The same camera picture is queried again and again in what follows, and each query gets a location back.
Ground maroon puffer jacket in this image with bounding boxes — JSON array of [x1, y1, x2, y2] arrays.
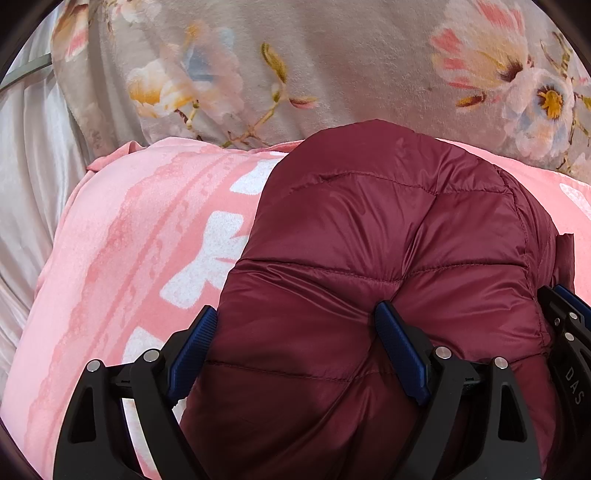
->
[[178, 119, 575, 480]]

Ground white satin sheet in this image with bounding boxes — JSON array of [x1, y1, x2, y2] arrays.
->
[[0, 9, 108, 384]]

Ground grey strip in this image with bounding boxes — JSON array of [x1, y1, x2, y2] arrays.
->
[[0, 53, 52, 91]]

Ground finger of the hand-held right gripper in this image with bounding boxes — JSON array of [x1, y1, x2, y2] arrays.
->
[[537, 284, 591, 365]]

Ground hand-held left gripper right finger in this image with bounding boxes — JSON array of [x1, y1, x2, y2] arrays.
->
[[374, 300, 542, 480]]

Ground pink blanket with white print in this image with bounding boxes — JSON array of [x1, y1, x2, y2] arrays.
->
[[0, 136, 591, 480]]

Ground grey floral blanket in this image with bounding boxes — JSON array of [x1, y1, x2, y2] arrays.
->
[[51, 0, 591, 178]]

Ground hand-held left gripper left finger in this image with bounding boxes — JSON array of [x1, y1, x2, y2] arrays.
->
[[53, 305, 219, 480]]

